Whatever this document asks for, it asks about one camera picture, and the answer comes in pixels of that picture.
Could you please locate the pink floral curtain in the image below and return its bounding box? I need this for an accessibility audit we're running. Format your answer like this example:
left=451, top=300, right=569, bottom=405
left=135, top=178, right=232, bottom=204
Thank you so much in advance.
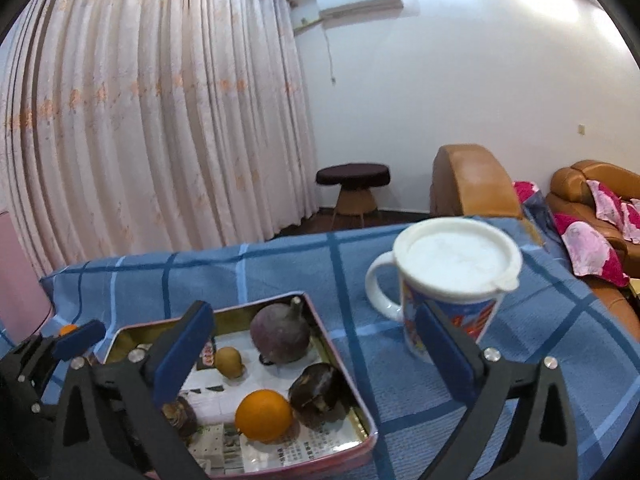
left=0, top=0, right=321, bottom=278

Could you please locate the pink floral blanket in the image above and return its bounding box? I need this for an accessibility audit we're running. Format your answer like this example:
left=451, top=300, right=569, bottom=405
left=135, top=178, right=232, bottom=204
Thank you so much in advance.
left=554, top=212, right=631, bottom=288

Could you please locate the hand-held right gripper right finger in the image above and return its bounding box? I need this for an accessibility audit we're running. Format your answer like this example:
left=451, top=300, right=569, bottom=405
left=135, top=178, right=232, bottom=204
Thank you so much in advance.
left=415, top=300, right=581, bottom=480

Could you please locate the blue plaid blanket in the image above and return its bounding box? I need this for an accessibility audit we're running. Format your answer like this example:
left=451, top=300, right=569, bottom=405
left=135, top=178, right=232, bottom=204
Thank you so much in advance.
left=0, top=215, right=631, bottom=480

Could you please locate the brown leather sofa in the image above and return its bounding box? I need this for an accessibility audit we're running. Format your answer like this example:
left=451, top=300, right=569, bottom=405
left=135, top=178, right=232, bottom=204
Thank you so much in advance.
left=545, top=160, right=640, bottom=341

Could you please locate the magenta floral cloth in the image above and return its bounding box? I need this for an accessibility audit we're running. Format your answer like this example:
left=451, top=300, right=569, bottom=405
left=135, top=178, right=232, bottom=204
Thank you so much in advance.
left=513, top=181, right=542, bottom=206

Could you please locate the brown leather armchair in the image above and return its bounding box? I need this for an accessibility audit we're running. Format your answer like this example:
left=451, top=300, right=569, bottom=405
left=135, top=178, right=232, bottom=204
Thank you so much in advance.
left=430, top=144, right=525, bottom=220

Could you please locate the air conditioner cable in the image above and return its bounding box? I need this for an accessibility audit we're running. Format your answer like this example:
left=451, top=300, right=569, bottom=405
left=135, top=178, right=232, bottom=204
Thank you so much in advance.
left=324, top=27, right=337, bottom=83

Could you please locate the purple round fruit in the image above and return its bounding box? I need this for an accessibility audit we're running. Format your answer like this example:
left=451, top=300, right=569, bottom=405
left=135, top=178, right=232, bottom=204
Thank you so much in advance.
left=249, top=296, right=312, bottom=366

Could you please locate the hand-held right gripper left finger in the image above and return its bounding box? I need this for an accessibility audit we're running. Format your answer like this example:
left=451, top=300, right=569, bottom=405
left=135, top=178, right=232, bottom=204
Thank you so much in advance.
left=50, top=300, right=216, bottom=480

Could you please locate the small yellow fruit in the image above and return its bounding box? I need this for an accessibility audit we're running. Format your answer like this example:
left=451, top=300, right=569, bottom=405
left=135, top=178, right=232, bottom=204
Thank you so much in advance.
left=214, top=346, right=245, bottom=380

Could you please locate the white printed mug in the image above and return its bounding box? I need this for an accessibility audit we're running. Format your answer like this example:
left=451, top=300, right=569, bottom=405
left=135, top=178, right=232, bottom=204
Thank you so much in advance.
left=365, top=217, right=523, bottom=366

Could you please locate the white plastic mug lid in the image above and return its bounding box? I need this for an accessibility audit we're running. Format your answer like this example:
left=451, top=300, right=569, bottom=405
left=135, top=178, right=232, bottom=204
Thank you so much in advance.
left=392, top=216, right=524, bottom=303

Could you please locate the printed paper liner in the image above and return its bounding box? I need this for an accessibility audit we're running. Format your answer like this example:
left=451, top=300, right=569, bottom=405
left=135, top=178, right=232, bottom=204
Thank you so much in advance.
left=175, top=350, right=371, bottom=476

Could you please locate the wicker stool with dark cushion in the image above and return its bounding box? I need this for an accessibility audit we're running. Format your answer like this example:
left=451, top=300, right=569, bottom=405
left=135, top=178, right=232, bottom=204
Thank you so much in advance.
left=315, top=163, right=392, bottom=231

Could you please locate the small brown lace-banded jar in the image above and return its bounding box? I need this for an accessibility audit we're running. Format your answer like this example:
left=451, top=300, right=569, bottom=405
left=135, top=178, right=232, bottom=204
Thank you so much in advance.
left=161, top=395, right=199, bottom=438
left=288, top=362, right=348, bottom=431

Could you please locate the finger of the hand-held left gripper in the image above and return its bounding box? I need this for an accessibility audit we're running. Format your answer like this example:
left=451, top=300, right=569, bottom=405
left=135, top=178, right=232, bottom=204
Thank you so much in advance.
left=27, top=395, right=66, bottom=423
left=10, top=319, right=107, bottom=376

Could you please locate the pink metal tin box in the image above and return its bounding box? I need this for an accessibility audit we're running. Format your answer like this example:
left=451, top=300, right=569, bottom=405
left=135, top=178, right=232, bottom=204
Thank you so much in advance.
left=97, top=291, right=379, bottom=478

